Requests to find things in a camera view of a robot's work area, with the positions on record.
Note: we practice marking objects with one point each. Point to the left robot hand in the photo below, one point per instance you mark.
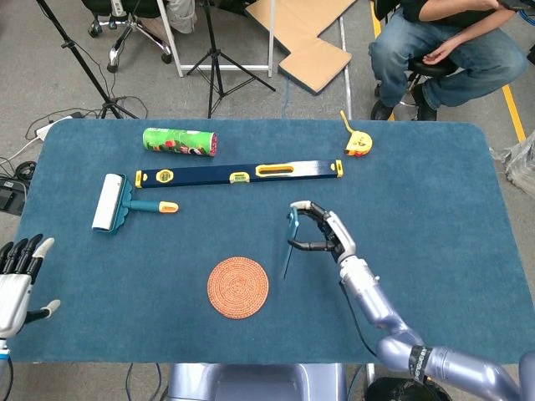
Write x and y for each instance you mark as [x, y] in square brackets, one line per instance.
[16, 284]

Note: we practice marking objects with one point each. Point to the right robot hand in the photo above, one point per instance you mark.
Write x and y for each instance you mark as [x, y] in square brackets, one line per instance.
[330, 234]

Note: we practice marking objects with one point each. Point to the black smartphone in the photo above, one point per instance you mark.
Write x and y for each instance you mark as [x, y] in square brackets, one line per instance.
[291, 240]

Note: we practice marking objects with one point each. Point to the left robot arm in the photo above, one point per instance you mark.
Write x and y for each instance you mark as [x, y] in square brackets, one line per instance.
[3, 367]

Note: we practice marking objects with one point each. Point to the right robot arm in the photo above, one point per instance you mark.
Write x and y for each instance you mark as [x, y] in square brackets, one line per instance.
[409, 326]

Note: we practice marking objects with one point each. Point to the lavender robot base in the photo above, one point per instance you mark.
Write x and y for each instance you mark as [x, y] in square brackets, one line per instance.
[257, 382]

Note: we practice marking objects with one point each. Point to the black foot pedal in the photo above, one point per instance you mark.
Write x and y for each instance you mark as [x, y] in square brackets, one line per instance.
[10, 196]

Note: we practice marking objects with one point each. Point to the yellow tape measure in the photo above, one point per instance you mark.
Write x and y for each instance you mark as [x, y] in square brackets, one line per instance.
[358, 140]

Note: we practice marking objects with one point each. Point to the orange woven round coaster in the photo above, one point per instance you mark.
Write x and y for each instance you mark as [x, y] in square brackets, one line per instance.
[237, 287]

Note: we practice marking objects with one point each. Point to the blue yellow spirit level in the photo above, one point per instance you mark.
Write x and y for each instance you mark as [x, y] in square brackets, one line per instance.
[238, 171]

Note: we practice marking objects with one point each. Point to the white teal lint roller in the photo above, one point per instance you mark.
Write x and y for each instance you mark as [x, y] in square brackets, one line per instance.
[112, 203]

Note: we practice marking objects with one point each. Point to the blue table mat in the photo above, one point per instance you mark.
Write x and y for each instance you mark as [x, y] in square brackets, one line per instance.
[167, 250]

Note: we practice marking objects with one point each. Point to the white power strip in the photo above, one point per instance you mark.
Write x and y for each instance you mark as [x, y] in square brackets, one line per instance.
[48, 129]

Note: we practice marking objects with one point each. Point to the black trash bag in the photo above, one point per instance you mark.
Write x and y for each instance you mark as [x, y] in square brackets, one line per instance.
[401, 390]

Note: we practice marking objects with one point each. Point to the green snack can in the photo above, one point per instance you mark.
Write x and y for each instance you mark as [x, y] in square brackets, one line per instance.
[179, 142]

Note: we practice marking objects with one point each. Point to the black round stool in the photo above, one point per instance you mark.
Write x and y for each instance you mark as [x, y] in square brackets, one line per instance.
[432, 69]

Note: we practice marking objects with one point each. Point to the flat cardboard sheet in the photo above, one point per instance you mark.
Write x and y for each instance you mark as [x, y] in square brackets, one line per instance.
[305, 37]

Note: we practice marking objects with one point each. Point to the clear plastic wrap bundle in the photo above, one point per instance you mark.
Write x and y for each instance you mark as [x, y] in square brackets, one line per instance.
[520, 160]

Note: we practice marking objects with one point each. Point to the black tripod stand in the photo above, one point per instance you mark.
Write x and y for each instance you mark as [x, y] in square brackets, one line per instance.
[217, 62]
[83, 62]

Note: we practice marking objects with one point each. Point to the seated person in jeans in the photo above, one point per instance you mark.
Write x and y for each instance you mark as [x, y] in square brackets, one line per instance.
[451, 54]

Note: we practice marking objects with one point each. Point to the office chair with chrome base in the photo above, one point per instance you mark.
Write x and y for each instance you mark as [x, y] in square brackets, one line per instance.
[125, 33]

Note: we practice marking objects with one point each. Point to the white metal frame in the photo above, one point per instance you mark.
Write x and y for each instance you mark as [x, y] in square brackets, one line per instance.
[175, 50]

